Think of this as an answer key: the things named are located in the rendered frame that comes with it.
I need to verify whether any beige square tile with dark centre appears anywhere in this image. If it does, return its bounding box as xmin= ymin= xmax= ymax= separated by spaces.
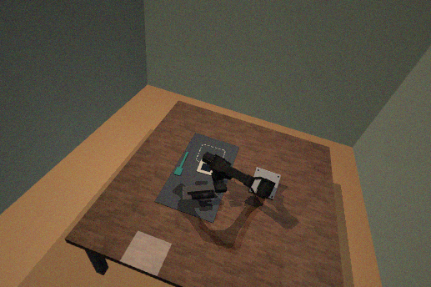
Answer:
xmin=197 ymin=160 xmax=213 ymax=176

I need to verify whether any green flat trowel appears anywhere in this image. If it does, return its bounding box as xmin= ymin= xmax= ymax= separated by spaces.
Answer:
xmin=174 ymin=152 xmax=188 ymax=176

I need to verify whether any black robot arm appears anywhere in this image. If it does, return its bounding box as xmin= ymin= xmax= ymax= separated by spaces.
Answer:
xmin=202 ymin=152 xmax=275 ymax=199

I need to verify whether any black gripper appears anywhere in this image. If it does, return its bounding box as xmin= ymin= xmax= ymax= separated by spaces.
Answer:
xmin=211 ymin=172 xmax=227 ymax=193

